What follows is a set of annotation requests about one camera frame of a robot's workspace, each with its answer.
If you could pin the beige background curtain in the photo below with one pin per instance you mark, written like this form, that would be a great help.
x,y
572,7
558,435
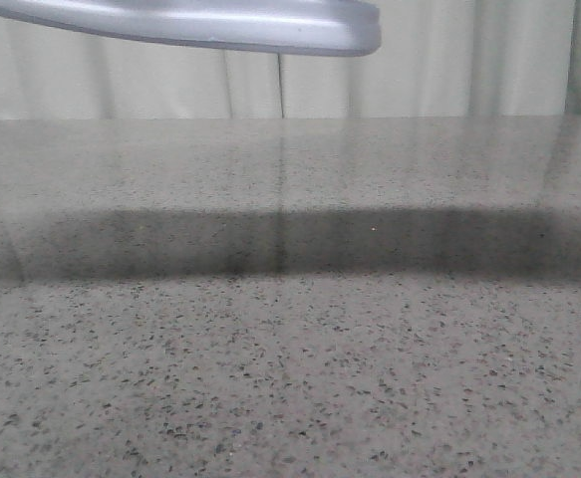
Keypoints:
x,y
437,59

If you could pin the light blue slipper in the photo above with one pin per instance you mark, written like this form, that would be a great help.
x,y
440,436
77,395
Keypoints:
x,y
313,28

